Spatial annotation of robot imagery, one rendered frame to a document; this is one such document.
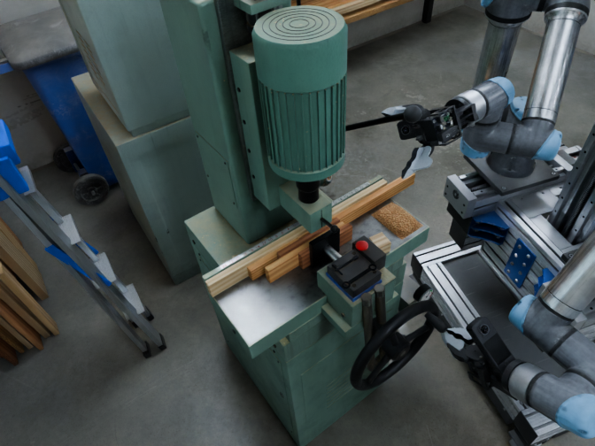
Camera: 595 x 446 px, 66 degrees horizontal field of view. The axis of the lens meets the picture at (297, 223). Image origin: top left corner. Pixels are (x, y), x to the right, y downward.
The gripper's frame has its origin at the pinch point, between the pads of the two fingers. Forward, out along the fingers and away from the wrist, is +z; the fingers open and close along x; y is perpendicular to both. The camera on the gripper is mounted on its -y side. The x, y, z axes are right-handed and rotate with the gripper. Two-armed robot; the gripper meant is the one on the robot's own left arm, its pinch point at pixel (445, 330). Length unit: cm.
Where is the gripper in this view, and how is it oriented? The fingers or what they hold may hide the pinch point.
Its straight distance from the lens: 116.8
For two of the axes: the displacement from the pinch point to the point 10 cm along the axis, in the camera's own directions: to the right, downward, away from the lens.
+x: 8.2, -4.8, 3.0
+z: -4.3, -1.9, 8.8
